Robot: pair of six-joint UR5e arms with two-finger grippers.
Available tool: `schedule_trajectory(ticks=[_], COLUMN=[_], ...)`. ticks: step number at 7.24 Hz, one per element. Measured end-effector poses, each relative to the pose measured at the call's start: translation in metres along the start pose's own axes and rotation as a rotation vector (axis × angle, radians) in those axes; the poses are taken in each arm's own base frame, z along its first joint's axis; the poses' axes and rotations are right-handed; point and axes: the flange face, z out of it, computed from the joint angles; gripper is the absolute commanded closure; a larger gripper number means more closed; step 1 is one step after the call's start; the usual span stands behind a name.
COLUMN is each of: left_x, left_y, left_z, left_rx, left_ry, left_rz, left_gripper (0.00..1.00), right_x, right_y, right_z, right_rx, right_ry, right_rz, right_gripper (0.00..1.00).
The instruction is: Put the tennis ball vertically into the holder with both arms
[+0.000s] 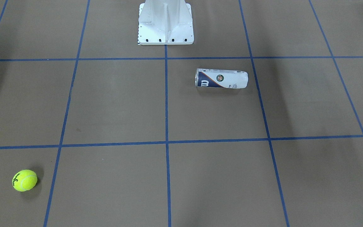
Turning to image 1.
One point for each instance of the white blue tennis ball can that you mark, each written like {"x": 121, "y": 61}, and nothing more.
{"x": 216, "y": 78}

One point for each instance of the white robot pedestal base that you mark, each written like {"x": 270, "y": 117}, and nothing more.
{"x": 165, "y": 22}

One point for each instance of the yellow Wilson tennis ball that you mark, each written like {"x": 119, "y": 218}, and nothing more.
{"x": 24, "y": 180}

